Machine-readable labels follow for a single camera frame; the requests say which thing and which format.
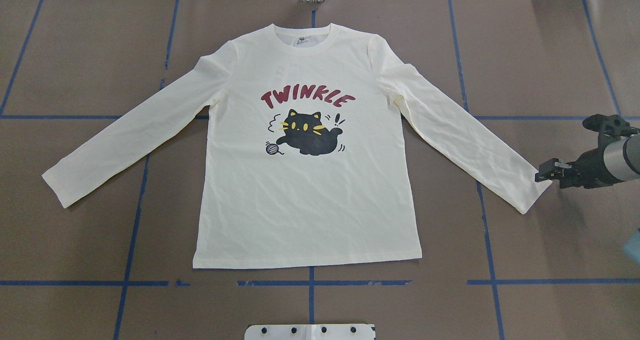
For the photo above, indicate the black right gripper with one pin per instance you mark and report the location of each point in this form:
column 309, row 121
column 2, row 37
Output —
column 593, row 166

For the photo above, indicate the cream long-sleeve cat shirt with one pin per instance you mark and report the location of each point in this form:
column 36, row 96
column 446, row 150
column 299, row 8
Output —
column 305, row 156

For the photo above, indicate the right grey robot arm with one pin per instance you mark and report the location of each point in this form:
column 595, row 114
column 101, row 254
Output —
column 612, row 162

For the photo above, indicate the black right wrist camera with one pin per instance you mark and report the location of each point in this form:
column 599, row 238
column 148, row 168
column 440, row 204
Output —
column 610, row 129

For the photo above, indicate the white camera mast base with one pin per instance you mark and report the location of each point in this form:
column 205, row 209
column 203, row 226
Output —
column 338, row 331

